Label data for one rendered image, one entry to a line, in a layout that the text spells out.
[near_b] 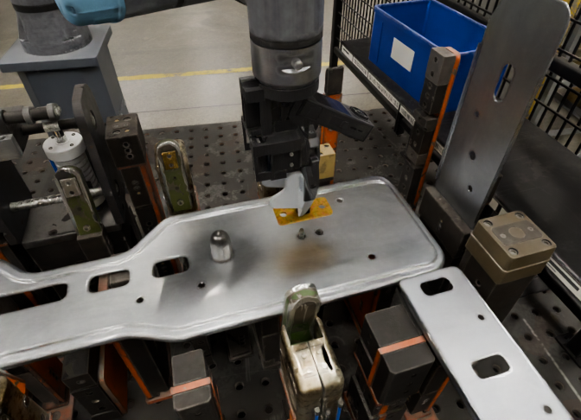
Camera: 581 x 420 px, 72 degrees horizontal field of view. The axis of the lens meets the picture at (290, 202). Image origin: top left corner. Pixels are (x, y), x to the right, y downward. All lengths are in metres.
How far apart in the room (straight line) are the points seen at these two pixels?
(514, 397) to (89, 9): 0.59
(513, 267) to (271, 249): 0.34
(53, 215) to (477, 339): 0.71
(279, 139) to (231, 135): 0.94
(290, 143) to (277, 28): 0.13
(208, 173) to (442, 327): 0.87
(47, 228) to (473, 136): 0.72
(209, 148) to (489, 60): 0.95
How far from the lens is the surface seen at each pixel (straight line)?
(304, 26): 0.41
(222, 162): 1.29
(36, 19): 1.08
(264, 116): 0.46
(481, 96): 0.64
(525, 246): 0.63
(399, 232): 0.66
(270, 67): 0.42
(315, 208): 0.60
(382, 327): 0.58
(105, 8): 0.43
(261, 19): 0.41
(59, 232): 0.79
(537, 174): 0.82
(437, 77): 0.76
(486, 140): 0.64
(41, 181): 1.41
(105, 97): 1.12
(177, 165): 0.68
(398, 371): 0.56
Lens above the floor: 1.47
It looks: 43 degrees down
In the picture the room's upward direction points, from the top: straight up
